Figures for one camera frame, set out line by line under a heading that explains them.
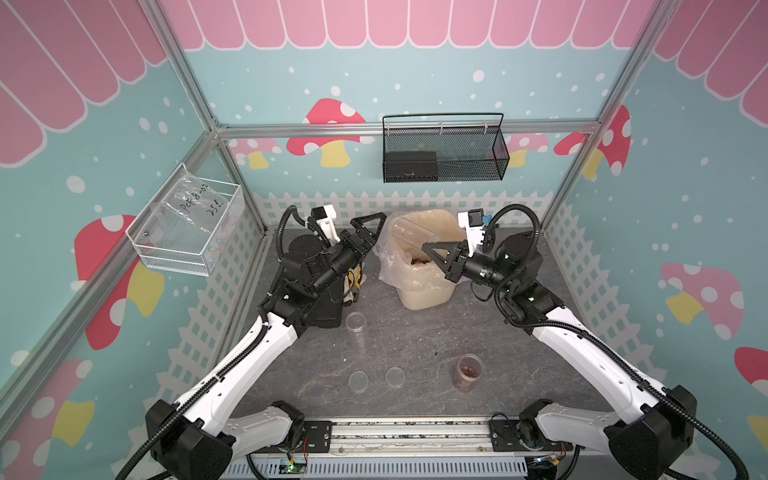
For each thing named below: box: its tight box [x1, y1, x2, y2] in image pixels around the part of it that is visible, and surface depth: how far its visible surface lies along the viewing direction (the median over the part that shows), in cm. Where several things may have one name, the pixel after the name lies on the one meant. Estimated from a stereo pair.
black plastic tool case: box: [277, 273, 344, 329], surface depth 53 cm
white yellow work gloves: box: [343, 262, 367, 305], surface depth 104 cm
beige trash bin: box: [389, 209, 465, 311], surface depth 81 cm
